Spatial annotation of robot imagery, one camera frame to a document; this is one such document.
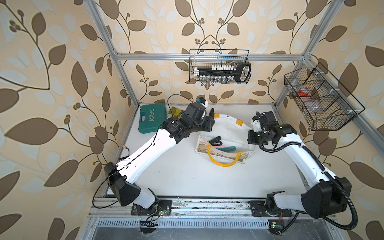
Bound long black utility knife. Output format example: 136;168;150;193
208;136;223;146

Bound white canvas pouch yellow handles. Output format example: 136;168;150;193
195;114;255;167

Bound teal utility knife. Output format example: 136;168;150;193
218;146;237;152

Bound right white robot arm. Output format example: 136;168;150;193
248;124;358;220

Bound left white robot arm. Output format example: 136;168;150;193
105;108;215;209

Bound yellow and grey work glove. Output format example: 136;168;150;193
168;107;182;117

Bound green plastic tool case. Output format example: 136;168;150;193
138;103;167;134

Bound red item in basket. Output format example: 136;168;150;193
298;88;310;97

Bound socket set in basket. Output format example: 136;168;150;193
192;63;252;84

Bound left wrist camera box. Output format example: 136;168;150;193
184;101;208;121

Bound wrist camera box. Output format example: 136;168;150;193
251;112;279;132
184;101;208;121

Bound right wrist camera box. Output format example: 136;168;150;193
251;112;279;132

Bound right black wire basket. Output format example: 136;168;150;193
284;63;366;131

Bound black wire basket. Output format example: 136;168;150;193
189;49;252;85
284;63;366;131

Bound back black wire basket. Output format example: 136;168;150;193
189;49;252;85

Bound aluminium frame back bar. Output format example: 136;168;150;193
116;53;305;62

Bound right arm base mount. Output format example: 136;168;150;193
248;198;293;218

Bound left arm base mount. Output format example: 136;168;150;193
131;198;172;217

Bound black corrugated cable conduit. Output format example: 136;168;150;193
254;112;359;231

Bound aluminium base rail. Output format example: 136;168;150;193
87;197;334;220

